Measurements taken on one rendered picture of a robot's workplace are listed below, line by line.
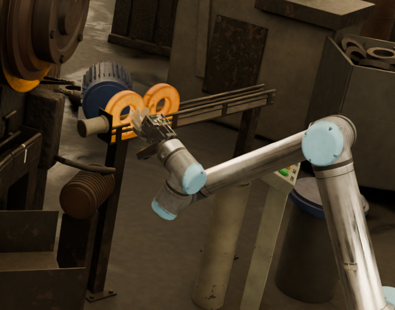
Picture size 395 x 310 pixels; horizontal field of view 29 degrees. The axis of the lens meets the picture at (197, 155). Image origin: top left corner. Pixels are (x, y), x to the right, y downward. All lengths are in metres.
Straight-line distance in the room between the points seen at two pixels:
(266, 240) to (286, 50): 2.00
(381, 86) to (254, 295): 1.49
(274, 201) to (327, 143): 0.67
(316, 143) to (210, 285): 0.93
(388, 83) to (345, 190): 1.87
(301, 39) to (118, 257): 1.98
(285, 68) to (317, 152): 2.51
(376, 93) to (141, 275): 1.61
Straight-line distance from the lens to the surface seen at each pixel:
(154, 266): 3.15
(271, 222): 2.80
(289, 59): 4.62
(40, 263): 1.87
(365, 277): 2.24
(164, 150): 2.42
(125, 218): 3.48
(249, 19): 4.68
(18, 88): 2.09
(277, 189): 2.67
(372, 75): 3.96
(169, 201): 2.42
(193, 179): 2.36
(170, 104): 2.73
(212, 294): 2.91
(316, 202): 2.97
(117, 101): 2.57
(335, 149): 2.13
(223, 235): 2.79
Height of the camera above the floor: 1.56
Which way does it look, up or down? 21 degrees down
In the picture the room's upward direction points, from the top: 12 degrees clockwise
